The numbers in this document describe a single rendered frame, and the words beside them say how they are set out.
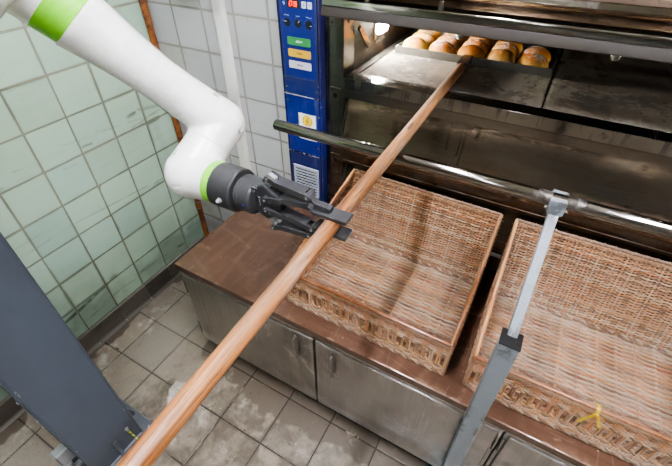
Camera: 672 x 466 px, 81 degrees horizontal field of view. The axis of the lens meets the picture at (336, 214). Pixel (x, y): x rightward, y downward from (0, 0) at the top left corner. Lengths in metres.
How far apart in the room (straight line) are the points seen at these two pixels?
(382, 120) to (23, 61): 1.18
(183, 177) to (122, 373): 1.39
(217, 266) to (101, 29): 0.94
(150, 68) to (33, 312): 0.73
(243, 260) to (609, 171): 1.21
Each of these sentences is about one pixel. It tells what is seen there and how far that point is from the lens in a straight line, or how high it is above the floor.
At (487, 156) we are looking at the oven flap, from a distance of 1.33.
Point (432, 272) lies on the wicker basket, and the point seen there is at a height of 0.59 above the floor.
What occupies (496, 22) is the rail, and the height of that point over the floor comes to 1.43.
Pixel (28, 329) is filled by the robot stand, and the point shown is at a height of 0.78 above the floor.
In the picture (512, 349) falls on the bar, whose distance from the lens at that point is 0.91.
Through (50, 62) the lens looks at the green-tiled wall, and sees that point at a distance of 1.74.
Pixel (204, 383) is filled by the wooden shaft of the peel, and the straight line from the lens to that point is 0.55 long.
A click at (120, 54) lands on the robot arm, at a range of 0.85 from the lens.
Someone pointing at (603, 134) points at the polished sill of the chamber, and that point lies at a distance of 1.27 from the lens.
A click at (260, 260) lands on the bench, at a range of 1.53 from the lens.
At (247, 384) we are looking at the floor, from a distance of 1.91.
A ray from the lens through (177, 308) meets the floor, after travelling 2.24.
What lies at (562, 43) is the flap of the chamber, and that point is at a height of 1.41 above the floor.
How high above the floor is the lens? 1.66
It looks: 39 degrees down
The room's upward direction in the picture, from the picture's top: straight up
